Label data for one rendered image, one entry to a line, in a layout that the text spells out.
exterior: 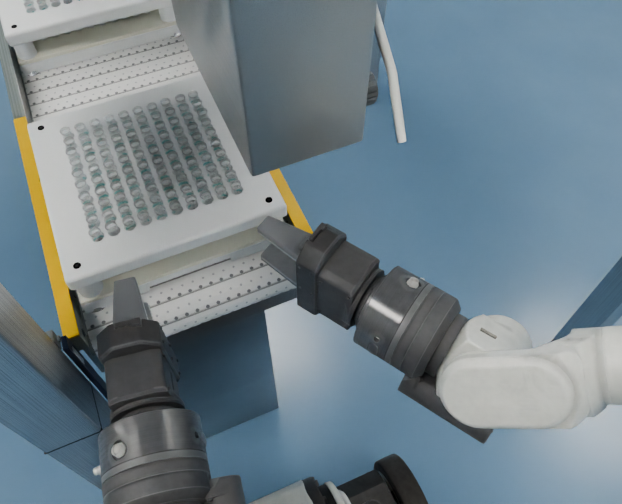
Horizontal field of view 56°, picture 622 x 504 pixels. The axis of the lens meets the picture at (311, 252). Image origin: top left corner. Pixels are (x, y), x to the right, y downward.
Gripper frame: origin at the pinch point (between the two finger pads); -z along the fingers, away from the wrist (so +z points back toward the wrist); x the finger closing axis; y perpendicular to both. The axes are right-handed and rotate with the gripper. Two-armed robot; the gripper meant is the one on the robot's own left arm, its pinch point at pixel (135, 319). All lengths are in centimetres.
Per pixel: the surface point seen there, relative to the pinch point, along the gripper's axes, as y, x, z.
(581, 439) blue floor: 82, 90, 11
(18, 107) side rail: -12.0, 3.7, -37.4
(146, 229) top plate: 2.4, 0.0, -10.4
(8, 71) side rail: -13.3, 3.8, -45.1
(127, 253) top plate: 0.1, -0.1, -7.9
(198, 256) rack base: 7.0, 4.5, -8.5
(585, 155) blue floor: 129, 91, -69
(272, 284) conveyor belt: 14.5, 8.2, -4.8
